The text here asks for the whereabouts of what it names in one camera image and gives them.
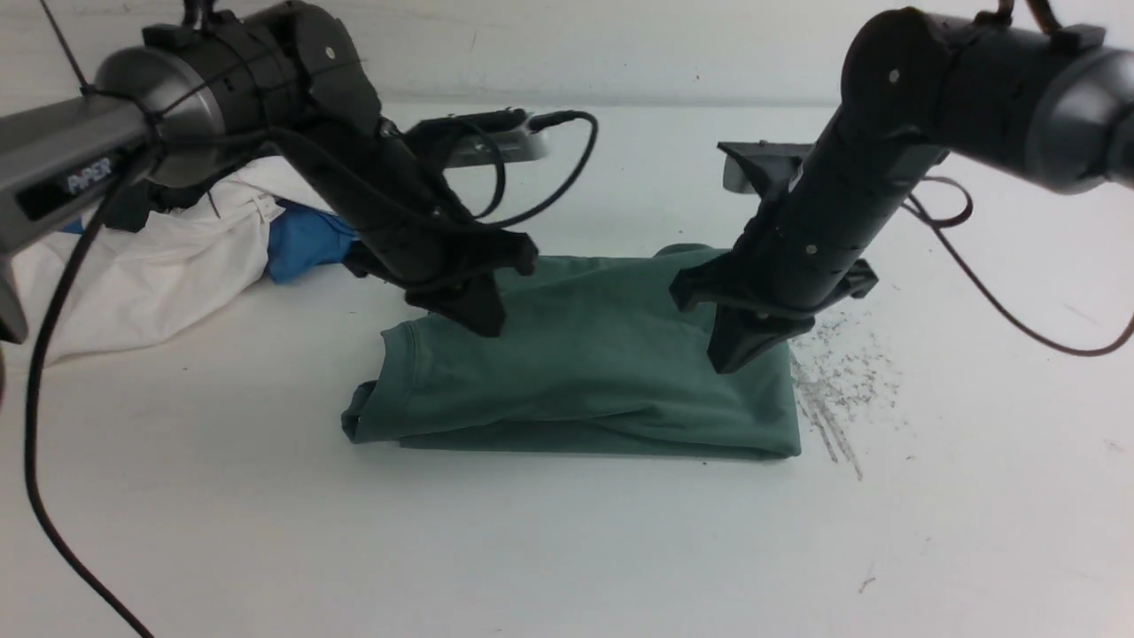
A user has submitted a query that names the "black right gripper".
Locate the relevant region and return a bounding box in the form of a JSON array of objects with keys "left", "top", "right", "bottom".
[{"left": 670, "top": 249, "right": 879, "bottom": 373}]

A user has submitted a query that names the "blue shirt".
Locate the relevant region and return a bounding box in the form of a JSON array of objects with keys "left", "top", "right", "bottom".
[{"left": 98, "top": 197, "right": 355, "bottom": 284}]

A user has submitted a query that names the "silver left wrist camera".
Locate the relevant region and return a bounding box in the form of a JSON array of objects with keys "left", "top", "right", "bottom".
[{"left": 401, "top": 108, "right": 549, "bottom": 168}]

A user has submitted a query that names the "dark grey shirt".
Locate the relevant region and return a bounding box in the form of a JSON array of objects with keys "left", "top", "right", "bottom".
[{"left": 103, "top": 177, "right": 219, "bottom": 233}]

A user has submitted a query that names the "green long sleeve shirt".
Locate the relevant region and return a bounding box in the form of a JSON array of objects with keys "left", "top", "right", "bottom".
[{"left": 340, "top": 244, "right": 801, "bottom": 461}]

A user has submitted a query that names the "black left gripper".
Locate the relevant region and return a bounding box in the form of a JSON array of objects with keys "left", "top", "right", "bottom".
[{"left": 342, "top": 226, "right": 539, "bottom": 338}]

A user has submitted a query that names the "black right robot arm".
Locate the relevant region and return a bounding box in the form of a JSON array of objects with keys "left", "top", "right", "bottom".
[{"left": 670, "top": 1, "right": 1133, "bottom": 373}]

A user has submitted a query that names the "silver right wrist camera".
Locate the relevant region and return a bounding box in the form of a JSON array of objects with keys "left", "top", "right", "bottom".
[{"left": 717, "top": 141, "right": 813, "bottom": 198}]

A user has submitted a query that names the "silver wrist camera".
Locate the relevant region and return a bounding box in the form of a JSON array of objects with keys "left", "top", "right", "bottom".
[
  {"left": 717, "top": 141, "right": 813, "bottom": 198},
  {"left": 401, "top": 108, "right": 549, "bottom": 168}
]

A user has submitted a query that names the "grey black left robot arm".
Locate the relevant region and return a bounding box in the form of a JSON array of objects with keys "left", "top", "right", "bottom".
[{"left": 1, "top": 1, "right": 536, "bottom": 338}]

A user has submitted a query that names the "white shirt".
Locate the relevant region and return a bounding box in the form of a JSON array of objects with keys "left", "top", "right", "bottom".
[{"left": 46, "top": 156, "right": 355, "bottom": 363}]

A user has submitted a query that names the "black right camera cable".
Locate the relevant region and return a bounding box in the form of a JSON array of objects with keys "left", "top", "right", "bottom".
[{"left": 899, "top": 0, "right": 1134, "bottom": 358}]

